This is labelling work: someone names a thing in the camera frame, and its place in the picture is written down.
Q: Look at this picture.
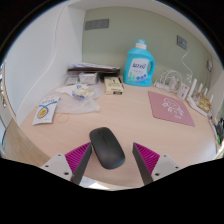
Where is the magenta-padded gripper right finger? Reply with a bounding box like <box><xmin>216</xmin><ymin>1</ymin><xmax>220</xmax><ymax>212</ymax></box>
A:
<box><xmin>132</xmin><ymin>142</ymin><xmax>181</xmax><ymax>186</ymax></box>

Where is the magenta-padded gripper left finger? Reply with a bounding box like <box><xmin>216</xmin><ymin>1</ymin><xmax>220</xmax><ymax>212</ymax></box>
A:
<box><xmin>39</xmin><ymin>142</ymin><xmax>93</xmax><ymax>186</ymax></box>

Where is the black computer mouse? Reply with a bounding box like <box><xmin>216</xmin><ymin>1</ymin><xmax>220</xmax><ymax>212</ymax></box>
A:
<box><xmin>88</xmin><ymin>126</ymin><xmax>126</xmax><ymax>170</ymax></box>

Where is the pink printed mouse pad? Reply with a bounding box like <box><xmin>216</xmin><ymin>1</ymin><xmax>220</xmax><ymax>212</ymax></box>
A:
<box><xmin>147</xmin><ymin>90</ymin><xmax>196</xmax><ymax>128</ymax></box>

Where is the tan rubber band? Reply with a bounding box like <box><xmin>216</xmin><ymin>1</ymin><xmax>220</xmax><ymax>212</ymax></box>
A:
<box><xmin>55</xmin><ymin>113</ymin><xmax>70</xmax><ymax>124</ymax></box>

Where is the clear plastic bag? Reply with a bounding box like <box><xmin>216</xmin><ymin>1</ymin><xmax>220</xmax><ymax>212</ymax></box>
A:
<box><xmin>54</xmin><ymin>83</ymin><xmax>106</xmax><ymax>115</ymax></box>

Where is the white blue yellow sachet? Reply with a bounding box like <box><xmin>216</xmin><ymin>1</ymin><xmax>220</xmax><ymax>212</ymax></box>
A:
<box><xmin>32</xmin><ymin>94</ymin><xmax>62</xmax><ymax>126</ymax></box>

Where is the white printed plastic packet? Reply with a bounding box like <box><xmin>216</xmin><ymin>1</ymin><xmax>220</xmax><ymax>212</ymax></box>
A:
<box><xmin>71</xmin><ymin>84</ymin><xmax>95</xmax><ymax>100</ymax></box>

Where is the white power strip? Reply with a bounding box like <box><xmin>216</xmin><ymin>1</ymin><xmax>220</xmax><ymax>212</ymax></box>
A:
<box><xmin>153</xmin><ymin>80</ymin><xmax>183</xmax><ymax>94</ymax></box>

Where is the white cup with red label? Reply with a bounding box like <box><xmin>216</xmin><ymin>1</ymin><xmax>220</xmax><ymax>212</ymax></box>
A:
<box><xmin>176</xmin><ymin>83</ymin><xmax>190</xmax><ymax>101</ymax></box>

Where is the silver foil packet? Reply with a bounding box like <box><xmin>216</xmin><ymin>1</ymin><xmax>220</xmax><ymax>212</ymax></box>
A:
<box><xmin>64</xmin><ymin>75</ymin><xmax>80</xmax><ymax>86</ymax></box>
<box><xmin>78</xmin><ymin>72</ymin><xmax>100</xmax><ymax>85</ymax></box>

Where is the white charger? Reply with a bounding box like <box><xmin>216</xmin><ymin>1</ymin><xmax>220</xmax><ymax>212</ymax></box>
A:
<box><xmin>169</xmin><ymin>77</ymin><xmax>179</xmax><ymax>92</ymax></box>

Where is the golden snack packet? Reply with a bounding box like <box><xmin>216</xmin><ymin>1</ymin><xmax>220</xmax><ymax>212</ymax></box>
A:
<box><xmin>196</xmin><ymin>93</ymin><xmax>212</xmax><ymax>113</ymax></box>

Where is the yellow cardboard box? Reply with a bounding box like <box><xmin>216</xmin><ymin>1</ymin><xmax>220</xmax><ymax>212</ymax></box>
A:
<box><xmin>103</xmin><ymin>76</ymin><xmax>125</xmax><ymax>96</ymax></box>

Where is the stack of dark books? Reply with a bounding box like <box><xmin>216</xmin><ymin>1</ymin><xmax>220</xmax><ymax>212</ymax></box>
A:
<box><xmin>67</xmin><ymin>61</ymin><xmax>121</xmax><ymax>77</ymax></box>

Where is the blue detergent bottle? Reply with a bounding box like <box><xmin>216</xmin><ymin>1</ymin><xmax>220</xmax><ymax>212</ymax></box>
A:
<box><xmin>123</xmin><ymin>38</ymin><xmax>156</xmax><ymax>88</ymax></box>

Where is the white coiled cable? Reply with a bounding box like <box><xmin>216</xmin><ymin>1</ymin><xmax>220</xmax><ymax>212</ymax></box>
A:
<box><xmin>154</xmin><ymin>68</ymin><xmax>183</xmax><ymax>88</ymax></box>

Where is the white wall cable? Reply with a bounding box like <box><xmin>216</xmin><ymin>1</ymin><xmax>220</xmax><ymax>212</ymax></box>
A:
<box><xmin>181</xmin><ymin>49</ymin><xmax>194</xmax><ymax>79</ymax></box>

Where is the white wall plug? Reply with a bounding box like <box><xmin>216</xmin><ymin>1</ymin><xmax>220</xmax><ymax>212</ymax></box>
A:
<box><xmin>206</xmin><ymin>59</ymin><xmax>214</xmax><ymax>72</ymax></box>

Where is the grey wall socket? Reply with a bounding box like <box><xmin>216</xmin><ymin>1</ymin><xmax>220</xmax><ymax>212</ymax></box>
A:
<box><xmin>176</xmin><ymin>35</ymin><xmax>188</xmax><ymax>51</ymax></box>

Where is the grey wall plate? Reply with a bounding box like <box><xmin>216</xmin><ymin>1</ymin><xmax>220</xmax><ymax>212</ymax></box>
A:
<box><xmin>84</xmin><ymin>18</ymin><xmax>110</xmax><ymax>31</ymax></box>

